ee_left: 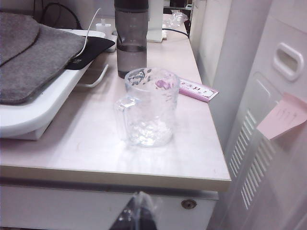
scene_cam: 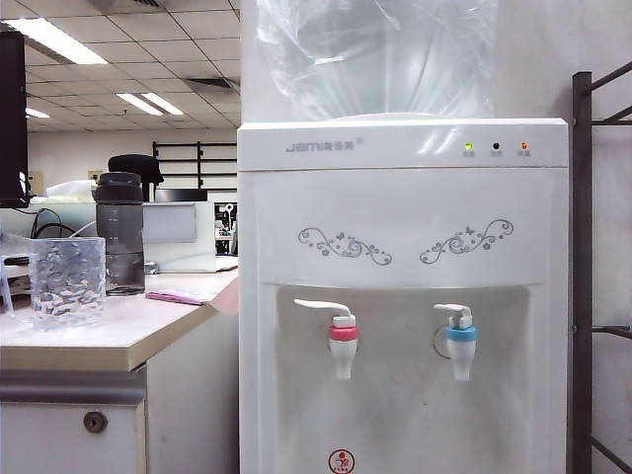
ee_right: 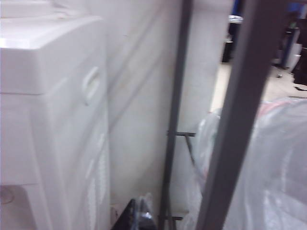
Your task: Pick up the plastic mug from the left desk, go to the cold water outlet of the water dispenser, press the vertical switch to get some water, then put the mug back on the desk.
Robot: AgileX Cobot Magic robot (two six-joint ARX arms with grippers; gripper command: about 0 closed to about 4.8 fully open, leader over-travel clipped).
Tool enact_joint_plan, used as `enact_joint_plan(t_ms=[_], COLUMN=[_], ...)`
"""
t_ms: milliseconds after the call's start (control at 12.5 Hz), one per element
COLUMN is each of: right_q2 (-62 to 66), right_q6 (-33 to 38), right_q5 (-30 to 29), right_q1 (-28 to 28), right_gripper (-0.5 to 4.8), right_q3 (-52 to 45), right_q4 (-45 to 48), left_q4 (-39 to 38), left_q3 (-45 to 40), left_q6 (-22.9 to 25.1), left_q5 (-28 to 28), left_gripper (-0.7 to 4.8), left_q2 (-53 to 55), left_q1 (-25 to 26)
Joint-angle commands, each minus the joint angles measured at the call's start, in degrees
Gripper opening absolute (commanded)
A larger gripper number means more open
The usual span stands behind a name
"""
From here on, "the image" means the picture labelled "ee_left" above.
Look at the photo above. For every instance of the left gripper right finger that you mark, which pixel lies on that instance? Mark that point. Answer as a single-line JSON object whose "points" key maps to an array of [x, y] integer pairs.
{"points": [[147, 222]]}

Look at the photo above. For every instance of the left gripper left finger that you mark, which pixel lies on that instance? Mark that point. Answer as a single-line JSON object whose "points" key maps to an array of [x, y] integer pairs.
{"points": [[129, 220]]}

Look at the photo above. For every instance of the grey transparent water bottle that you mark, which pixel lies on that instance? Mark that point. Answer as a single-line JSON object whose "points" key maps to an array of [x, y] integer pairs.
{"points": [[131, 36]]}

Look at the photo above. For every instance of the round cabinet lock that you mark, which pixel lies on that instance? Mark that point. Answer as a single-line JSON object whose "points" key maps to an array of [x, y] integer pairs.
{"points": [[188, 203]]}

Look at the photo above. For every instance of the white laptop stand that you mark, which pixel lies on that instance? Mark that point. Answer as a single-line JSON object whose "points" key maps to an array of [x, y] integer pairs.
{"points": [[36, 119]]}

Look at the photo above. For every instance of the pink printed card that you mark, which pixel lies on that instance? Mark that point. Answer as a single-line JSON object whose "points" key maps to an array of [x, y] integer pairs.
{"points": [[196, 89]]}

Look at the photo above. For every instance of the pink sticky note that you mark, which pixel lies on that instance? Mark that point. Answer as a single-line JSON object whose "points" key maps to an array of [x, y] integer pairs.
{"points": [[283, 115]]}

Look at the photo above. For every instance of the black flat laptop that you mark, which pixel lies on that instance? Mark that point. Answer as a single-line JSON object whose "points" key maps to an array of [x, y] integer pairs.
{"points": [[91, 51]]}

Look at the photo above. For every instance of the grey felt laptop sleeve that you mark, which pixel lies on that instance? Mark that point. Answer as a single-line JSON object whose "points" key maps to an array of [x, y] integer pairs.
{"points": [[36, 60]]}

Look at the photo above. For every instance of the white charger plug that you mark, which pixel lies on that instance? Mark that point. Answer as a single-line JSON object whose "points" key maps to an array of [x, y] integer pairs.
{"points": [[103, 27]]}

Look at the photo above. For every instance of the white rectangular stand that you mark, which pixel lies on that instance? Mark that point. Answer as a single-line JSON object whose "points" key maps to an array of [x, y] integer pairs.
{"points": [[156, 24]]}

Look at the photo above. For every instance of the crumpled clear plastic bag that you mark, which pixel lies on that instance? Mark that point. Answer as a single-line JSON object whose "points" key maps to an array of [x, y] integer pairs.
{"points": [[176, 19]]}

